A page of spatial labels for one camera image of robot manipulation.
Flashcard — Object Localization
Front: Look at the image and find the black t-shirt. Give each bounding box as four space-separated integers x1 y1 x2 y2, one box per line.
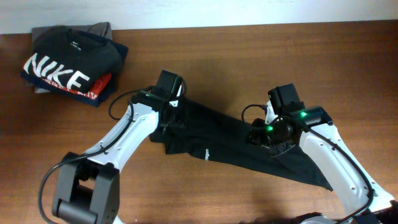
149 98 333 190

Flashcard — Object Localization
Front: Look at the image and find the navy folded shirt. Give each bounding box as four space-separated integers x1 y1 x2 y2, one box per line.
21 26 128 106

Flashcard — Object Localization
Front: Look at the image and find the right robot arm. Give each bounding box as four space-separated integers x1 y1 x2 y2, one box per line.
251 100 397 223

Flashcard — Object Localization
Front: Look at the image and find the black Nike folded shirt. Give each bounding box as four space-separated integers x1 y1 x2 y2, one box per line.
22 26 124 94

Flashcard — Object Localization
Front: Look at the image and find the red folded shirt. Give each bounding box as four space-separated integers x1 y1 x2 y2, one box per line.
44 73 112 100

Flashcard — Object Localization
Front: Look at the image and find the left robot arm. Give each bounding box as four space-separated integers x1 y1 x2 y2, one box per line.
48 88 185 223

